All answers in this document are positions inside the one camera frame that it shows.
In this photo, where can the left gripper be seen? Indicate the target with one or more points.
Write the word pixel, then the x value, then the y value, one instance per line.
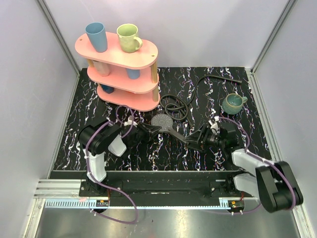
pixel 144 130

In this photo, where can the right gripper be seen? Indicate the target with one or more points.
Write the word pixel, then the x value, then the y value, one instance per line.
pixel 195 137

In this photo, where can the grey shower head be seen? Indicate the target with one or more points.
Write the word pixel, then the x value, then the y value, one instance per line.
pixel 165 122

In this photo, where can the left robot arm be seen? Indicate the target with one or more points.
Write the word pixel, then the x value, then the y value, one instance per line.
pixel 99 138

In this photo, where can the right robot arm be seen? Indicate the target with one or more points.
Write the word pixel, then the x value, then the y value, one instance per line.
pixel 273 183

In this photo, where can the teal ceramic mug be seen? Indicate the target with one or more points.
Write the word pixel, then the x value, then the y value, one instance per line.
pixel 233 103

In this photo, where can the dark blue cup on shelf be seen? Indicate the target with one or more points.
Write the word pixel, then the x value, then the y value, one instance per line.
pixel 107 89

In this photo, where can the pink three-tier shelf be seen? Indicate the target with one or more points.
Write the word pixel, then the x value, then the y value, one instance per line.
pixel 140 94

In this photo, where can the pink cup on shelf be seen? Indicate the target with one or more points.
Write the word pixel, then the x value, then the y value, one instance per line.
pixel 102 68

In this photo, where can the light green mug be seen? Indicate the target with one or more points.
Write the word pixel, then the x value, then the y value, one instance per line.
pixel 129 39

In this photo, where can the tall blue cup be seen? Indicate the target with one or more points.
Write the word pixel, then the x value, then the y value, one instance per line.
pixel 97 36

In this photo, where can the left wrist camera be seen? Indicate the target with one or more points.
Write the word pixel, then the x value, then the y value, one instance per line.
pixel 130 121

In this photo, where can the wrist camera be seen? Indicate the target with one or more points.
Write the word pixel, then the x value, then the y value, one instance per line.
pixel 214 124
pixel 130 121

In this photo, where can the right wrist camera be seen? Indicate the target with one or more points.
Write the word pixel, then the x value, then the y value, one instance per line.
pixel 214 124

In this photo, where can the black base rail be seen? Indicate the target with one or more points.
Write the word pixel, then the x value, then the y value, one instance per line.
pixel 167 189

